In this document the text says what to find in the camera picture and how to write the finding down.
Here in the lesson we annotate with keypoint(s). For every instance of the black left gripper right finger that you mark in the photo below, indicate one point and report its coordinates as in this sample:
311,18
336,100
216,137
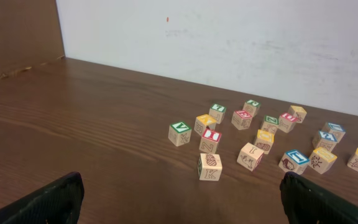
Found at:
306,202

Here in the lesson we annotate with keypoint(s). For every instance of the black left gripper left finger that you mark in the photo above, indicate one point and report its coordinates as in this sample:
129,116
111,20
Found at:
57,202

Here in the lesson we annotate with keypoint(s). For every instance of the blue 2 block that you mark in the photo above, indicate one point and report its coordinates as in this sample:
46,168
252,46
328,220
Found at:
325,140

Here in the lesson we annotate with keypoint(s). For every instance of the red I block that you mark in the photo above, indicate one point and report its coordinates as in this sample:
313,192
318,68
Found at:
209,141

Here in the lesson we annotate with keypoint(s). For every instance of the blue T block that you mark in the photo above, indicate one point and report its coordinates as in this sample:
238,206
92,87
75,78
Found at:
294,161

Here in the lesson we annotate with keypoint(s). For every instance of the yellow ladybug block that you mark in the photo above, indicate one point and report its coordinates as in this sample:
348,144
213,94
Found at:
321,160

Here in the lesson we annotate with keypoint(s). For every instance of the plain I wooden block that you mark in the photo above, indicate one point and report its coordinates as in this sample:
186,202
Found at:
250,156

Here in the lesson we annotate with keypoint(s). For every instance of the yellow O block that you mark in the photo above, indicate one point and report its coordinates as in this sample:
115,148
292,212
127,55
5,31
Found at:
264,140

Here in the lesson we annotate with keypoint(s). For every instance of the blue 1 block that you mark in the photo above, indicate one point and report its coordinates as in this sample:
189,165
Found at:
336,129

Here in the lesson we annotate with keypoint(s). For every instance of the red U block left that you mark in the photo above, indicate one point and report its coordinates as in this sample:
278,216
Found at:
286,122

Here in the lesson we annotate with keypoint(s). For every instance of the green Z block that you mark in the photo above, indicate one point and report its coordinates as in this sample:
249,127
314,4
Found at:
270,124

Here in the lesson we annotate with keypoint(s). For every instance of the yellow block top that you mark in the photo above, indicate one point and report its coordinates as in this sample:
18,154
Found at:
298,112

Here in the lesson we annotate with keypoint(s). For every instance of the pineapple K wooden block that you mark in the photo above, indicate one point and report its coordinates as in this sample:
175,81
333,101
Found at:
209,167

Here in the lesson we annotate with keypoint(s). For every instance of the red E block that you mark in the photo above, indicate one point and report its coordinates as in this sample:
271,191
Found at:
241,119

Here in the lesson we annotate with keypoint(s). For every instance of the green J block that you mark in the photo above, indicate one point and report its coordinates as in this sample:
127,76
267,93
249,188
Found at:
252,107

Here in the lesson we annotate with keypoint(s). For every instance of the green 7 block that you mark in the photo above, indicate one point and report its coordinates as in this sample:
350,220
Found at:
217,112

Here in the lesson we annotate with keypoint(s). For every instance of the yellow X block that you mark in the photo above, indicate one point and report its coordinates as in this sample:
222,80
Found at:
204,122

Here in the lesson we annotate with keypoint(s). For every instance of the green V block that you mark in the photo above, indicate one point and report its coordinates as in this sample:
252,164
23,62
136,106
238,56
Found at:
179,133

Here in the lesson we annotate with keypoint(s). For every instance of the cardboard panel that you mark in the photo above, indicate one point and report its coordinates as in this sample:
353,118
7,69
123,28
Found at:
30,34

